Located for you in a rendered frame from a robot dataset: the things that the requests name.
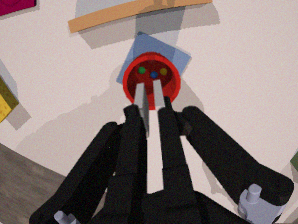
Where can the red cup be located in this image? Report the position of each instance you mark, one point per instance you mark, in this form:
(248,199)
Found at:
(170,82)

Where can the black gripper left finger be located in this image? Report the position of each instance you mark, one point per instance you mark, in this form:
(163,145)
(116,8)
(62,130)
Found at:
(82,190)

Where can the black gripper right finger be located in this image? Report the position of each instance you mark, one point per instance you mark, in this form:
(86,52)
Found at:
(261,192)

